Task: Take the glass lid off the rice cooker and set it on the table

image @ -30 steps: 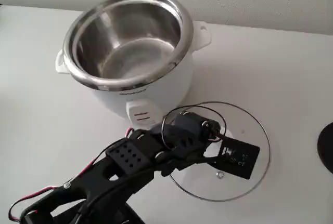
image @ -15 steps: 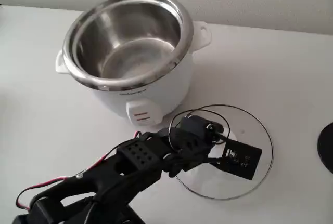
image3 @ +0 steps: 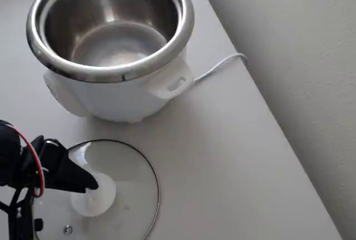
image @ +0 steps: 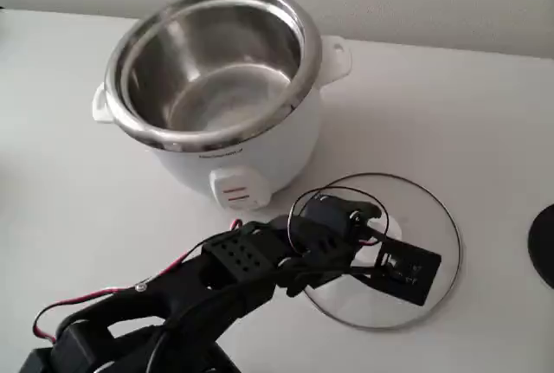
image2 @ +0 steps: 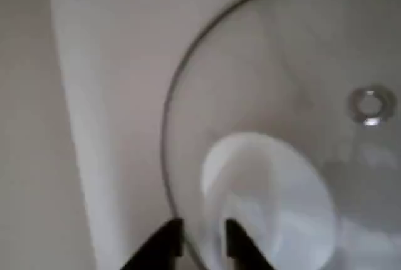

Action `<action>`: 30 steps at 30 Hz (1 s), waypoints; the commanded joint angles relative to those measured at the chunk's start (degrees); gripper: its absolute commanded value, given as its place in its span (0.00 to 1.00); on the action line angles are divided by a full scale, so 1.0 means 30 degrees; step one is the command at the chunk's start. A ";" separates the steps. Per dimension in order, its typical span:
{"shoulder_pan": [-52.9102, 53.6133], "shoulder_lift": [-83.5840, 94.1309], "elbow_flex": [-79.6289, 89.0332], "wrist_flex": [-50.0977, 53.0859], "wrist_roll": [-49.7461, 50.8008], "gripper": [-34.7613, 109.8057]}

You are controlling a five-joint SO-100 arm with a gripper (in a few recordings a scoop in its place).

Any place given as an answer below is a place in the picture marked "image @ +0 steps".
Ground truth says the white electric rice cooker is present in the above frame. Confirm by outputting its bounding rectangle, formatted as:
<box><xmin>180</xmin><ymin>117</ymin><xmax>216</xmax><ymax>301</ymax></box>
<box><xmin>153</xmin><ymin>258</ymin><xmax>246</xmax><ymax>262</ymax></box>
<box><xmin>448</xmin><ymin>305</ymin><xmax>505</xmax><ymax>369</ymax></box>
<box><xmin>91</xmin><ymin>0</ymin><xmax>352</xmax><ymax>212</ymax></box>

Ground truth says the thin black cable loop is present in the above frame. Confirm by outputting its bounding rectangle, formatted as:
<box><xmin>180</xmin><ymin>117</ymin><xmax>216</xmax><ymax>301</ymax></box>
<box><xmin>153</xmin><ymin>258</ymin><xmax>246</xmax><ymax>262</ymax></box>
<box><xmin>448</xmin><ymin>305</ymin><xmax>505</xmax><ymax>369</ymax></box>
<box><xmin>290</xmin><ymin>189</ymin><xmax>385</xmax><ymax>261</ymax></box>

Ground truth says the black square camera mount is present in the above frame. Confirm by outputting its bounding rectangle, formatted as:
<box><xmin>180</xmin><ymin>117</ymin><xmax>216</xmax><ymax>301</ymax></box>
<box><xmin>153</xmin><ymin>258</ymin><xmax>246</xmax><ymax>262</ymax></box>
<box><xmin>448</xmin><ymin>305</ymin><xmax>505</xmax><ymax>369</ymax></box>
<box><xmin>352</xmin><ymin>234</ymin><xmax>442</xmax><ymax>307</ymax></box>

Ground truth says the red and black wire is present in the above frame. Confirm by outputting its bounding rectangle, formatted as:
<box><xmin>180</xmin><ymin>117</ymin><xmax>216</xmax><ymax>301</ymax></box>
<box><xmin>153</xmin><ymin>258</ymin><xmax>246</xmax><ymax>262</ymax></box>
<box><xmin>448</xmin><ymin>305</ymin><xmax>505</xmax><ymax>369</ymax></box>
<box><xmin>30</xmin><ymin>219</ymin><xmax>243</xmax><ymax>344</ymax></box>

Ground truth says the stainless steel inner pot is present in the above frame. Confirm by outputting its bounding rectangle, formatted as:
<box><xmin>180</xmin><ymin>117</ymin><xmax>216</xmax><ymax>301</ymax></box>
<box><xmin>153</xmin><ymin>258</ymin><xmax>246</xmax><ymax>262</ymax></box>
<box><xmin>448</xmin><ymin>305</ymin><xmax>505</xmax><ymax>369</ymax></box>
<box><xmin>119</xmin><ymin>0</ymin><xmax>304</xmax><ymax>138</ymax></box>

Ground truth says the black round object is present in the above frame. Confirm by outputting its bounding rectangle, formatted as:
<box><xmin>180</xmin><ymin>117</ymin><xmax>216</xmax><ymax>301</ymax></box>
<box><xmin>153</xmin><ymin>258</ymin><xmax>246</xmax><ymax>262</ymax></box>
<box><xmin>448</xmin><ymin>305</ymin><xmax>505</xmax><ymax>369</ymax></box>
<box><xmin>526</xmin><ymin>203</ymin><xmax>554</xmax><ymax>292</ymax></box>

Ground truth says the glass lid with white knob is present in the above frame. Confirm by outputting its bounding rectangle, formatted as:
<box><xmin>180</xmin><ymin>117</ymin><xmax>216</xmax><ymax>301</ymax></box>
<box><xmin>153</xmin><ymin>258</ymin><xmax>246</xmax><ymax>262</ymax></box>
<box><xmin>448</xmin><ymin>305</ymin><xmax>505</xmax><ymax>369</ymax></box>
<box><xmin>293</xmin><ymin>172</ymin><xmax>463</xmax><ymax>331</ymax></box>

